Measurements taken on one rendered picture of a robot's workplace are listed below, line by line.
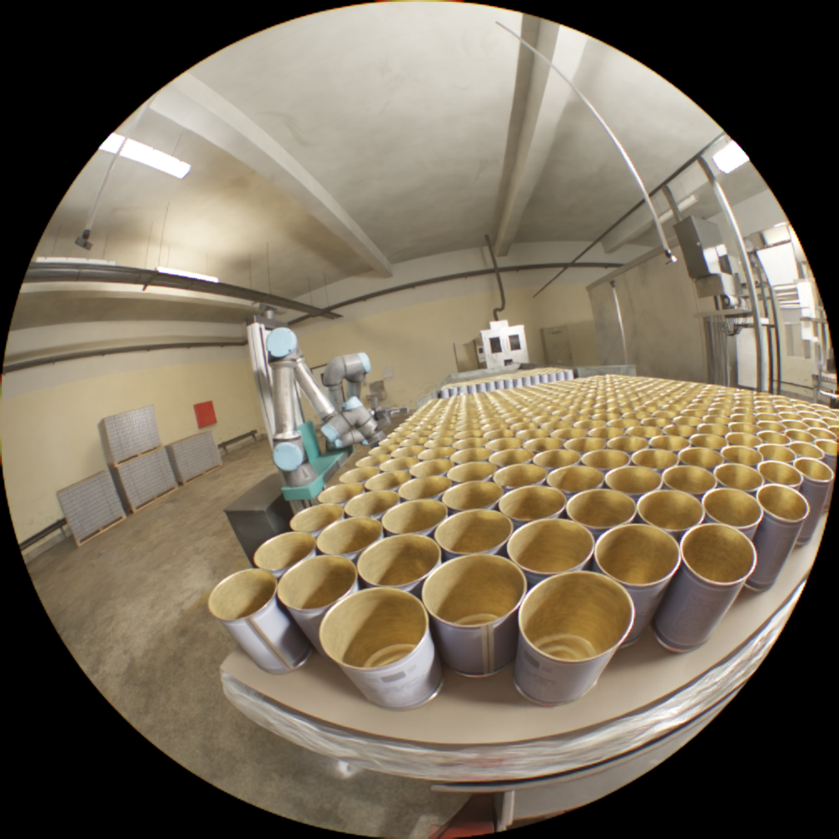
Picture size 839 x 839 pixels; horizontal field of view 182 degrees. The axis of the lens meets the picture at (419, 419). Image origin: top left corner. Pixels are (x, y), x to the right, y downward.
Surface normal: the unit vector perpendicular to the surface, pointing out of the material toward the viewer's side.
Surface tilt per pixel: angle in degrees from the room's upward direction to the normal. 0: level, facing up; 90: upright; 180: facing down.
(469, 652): 88
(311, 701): 0
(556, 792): 0
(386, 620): 88
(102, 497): 89
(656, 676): 1
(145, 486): 89
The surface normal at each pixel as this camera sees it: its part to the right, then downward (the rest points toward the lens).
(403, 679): 0.48, 0.05
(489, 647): 0.11, 0.14
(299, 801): -0.18, -0.96
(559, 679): -0.48, 0.22
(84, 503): 0.96, -0.14
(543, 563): -0.24, 0.20
